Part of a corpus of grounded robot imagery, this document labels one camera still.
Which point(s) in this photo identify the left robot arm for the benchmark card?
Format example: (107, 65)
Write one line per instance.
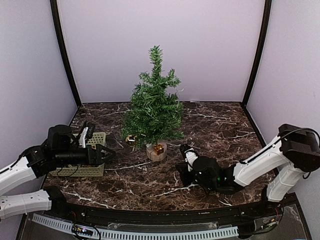
(30, 165)

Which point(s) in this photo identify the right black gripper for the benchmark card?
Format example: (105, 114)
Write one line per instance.
(185, 180)

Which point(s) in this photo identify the black front rail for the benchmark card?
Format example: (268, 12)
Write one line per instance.
(239, 214)

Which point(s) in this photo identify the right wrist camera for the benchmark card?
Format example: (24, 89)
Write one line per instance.
(189, 155)

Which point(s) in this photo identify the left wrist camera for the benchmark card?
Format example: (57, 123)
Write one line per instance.
(85, 134)

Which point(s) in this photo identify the gold gift box ornament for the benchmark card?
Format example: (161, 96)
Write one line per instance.
(158, 148)

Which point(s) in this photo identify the right black frame post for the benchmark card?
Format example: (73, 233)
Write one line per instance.
(258, 53)

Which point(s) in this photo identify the left black frame post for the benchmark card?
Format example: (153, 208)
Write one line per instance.
(63, 51)

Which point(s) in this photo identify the small green christmas tree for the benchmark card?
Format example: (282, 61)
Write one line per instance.
(154, 113)

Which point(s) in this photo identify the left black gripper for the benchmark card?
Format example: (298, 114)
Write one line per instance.
(98, 155)

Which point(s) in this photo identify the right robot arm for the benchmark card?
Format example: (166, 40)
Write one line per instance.
(295, 149)

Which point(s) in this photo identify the round wooden tree base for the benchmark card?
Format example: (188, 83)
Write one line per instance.
(152, 155)

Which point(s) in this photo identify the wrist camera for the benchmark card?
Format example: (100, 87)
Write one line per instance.
(85, 134)
(189, 155)

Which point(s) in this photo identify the black frame post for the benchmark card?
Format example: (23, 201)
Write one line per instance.
(258, 53)
(63, 51)

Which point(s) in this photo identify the white slotted cable duct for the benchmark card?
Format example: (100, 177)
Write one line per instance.
(86, 232)

